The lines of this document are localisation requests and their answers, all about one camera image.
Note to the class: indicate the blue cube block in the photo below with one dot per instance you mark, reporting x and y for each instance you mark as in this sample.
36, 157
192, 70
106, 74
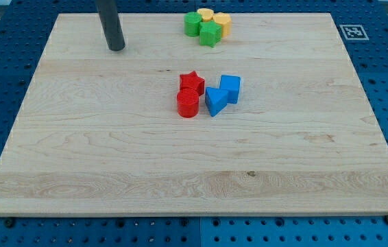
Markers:
231, 84

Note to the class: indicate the blue triangle block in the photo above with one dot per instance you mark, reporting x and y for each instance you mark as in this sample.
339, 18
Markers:
216, 100

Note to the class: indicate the light wooden board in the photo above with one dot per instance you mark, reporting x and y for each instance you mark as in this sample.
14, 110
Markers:
99, 135

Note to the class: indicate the yellow hexagon block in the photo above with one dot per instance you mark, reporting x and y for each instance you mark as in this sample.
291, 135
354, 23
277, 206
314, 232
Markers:
225, 21

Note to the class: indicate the yellow heart block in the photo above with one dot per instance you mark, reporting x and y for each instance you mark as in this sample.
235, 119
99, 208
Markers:
207, 14

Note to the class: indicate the green cylinder block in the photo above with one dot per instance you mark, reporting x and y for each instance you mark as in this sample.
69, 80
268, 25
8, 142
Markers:
192, 22

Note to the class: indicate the red cylinder block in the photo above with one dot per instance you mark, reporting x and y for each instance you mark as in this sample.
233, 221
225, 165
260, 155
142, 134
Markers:
187, 103

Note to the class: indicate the black bolt front left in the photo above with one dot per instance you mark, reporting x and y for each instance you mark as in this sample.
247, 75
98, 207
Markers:
9, 222

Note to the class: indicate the red star block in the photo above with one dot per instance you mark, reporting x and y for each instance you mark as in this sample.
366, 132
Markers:
192, 81

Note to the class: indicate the green star block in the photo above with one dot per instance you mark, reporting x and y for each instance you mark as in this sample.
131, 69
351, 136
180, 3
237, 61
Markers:
209, 33

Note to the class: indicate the white fiducial marker tag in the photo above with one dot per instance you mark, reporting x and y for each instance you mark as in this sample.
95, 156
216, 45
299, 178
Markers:
353, 32

